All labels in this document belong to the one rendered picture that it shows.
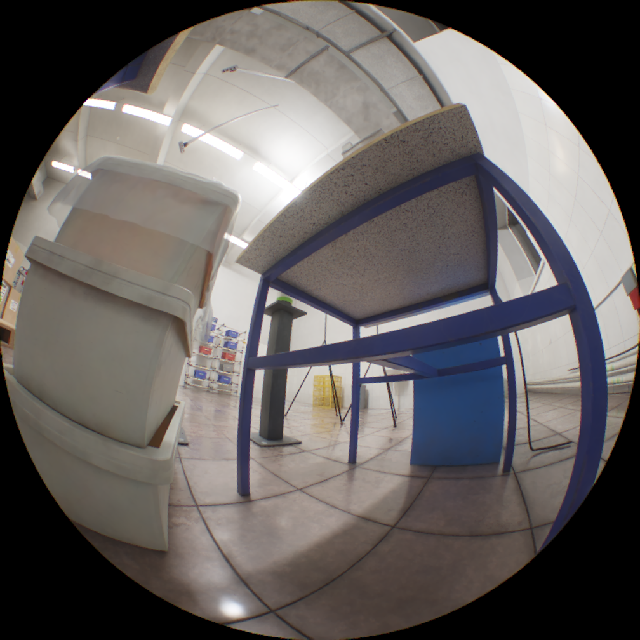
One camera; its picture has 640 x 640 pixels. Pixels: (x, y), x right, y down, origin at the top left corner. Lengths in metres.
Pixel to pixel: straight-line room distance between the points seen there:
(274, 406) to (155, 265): 1.08
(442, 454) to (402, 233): 0.85
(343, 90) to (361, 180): 2.78
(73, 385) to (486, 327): 0.52
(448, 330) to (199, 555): 0.53
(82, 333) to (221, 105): 4.50
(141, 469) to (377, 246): 0.65
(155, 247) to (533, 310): 0.50
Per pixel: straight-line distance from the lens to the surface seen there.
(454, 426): 0.89
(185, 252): 0.34
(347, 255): 0.56
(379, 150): 0.40
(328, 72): 3.17
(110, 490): 0.37
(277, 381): 1.24
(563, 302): 0.26
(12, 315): 2.27
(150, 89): 0.52
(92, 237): 0.42
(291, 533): 0.52
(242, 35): 3.56
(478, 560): 0.48
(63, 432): 0.34
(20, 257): 2.16
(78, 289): 0.36
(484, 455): 0.93
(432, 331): 0.23
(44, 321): 0.40
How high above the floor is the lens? 0.35
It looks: 22 degrees up
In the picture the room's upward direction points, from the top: 3 degrees clockwise
